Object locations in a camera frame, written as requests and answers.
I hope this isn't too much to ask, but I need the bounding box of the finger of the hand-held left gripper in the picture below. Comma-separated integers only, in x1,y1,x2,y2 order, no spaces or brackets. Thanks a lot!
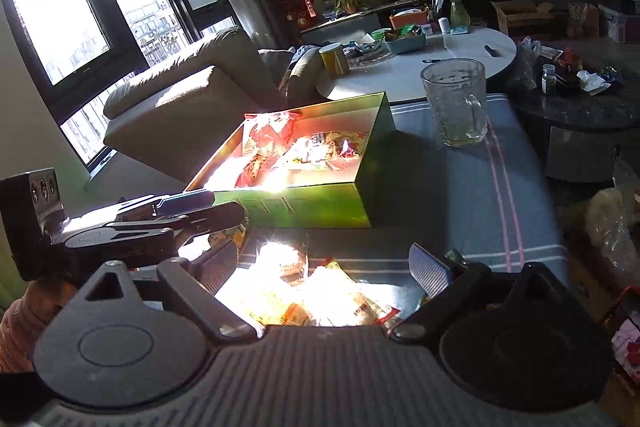
114,201,247,249
115,188,217,224

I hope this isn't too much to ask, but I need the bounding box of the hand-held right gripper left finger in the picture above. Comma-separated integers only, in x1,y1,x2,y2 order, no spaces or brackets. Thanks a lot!
75,243,258,342

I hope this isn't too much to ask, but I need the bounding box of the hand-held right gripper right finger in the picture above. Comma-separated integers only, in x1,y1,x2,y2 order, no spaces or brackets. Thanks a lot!
389,242,571,342

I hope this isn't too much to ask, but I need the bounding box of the brown speckled snack packet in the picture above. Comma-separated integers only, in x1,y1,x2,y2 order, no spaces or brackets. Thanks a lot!
277,241,310,284

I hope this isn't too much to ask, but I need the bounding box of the yellow snack packet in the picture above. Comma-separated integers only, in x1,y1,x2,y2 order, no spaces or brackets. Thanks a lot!
235,277,313,329

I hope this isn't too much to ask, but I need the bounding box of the green cardboard box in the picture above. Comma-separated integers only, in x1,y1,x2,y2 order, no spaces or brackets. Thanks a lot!
184,92,398,229

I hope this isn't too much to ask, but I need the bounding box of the pale orange snack packet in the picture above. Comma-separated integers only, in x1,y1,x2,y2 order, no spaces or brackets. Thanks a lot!
300,259,401,329

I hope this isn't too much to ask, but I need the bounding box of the red crinkled snack bag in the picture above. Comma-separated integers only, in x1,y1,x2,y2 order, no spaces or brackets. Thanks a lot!
242,109,297,158

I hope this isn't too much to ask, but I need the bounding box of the blue striped tablecloth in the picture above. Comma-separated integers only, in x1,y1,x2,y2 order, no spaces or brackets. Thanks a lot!
235,93,571,333

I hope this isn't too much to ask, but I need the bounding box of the beige armchair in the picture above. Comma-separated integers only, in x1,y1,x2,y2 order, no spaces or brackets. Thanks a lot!
102,27,331,188

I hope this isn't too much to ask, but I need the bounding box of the clear glass mug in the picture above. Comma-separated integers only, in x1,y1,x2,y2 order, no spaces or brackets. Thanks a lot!
420,58,490,148

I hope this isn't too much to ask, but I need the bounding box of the blue clothing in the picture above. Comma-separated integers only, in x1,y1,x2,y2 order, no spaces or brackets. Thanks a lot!
287,44,323,75

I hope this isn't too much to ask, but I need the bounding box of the large translucent plastic bag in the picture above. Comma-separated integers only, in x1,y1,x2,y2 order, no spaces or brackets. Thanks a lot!
582,157,640,293

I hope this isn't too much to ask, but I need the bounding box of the yellow green canister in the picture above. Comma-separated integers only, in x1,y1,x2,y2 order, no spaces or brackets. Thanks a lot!
319,43,351,78

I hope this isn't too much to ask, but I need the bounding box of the round white table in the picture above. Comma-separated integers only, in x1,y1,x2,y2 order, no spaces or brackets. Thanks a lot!
327,27,517,104

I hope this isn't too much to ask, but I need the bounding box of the pink printed box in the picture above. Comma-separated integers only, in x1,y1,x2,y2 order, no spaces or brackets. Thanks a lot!
605,284,640,378

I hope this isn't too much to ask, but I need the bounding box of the dark round side table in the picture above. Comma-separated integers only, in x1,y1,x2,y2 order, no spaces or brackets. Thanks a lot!
510,39,640,184

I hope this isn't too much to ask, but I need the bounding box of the black framed window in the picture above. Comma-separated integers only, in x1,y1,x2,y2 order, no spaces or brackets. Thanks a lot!
0,0,241,180

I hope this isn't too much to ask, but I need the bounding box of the grey plastic tray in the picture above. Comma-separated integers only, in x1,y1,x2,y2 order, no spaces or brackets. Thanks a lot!
382,29,427,54

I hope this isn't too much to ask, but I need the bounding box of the low grey console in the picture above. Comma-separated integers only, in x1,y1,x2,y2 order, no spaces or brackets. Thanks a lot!
299,0,591,45

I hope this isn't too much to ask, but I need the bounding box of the clear plastic bag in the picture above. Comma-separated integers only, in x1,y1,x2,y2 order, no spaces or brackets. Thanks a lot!
515,36,546,80

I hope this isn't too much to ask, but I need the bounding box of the orange box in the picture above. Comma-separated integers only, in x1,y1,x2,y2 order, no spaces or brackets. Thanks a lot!
389,9,430,30

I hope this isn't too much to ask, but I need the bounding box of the white crumpled tissue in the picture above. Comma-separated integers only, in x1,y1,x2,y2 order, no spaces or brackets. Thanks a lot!
575,69,610,96

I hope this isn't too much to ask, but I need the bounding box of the open cardboard box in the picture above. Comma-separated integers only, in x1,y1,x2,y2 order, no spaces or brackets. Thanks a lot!
491,0,555,36

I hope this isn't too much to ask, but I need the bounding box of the orange tinted shopping bag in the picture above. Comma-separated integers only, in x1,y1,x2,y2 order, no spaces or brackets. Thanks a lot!
567,2,601,38

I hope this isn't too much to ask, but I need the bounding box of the white storage box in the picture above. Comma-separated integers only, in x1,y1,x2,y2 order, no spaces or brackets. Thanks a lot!
597,2,640,44

